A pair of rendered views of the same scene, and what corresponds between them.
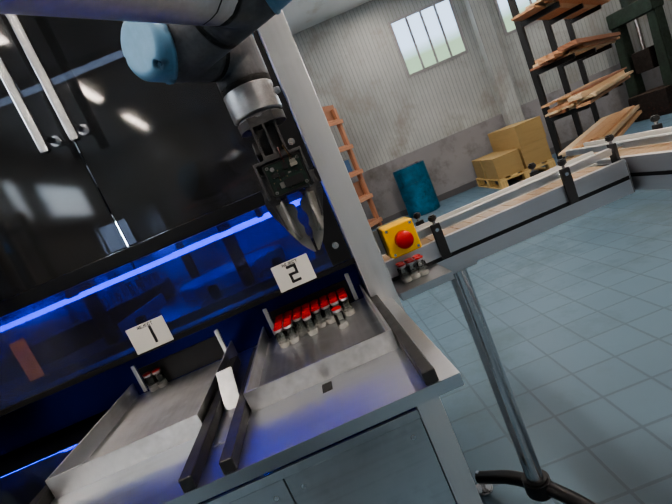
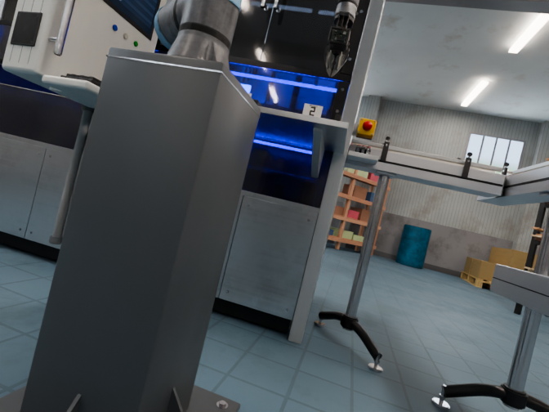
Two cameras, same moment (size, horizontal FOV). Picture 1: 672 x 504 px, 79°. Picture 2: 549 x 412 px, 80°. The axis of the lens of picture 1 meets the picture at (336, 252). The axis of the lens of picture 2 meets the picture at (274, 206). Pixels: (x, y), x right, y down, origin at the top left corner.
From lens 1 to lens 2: 0.85 m
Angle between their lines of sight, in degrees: 15
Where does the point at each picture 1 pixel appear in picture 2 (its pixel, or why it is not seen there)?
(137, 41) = not seen: outside the picture
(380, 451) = (290, 215)
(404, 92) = not seen: hidden behind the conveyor
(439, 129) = (457, 221)
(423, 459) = (305, 234)
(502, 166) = (486, 270)
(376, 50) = (448, 143)
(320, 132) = (363, 62)
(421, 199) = (412, 253)
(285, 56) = (371, 26)
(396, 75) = not seen: hidden behind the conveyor
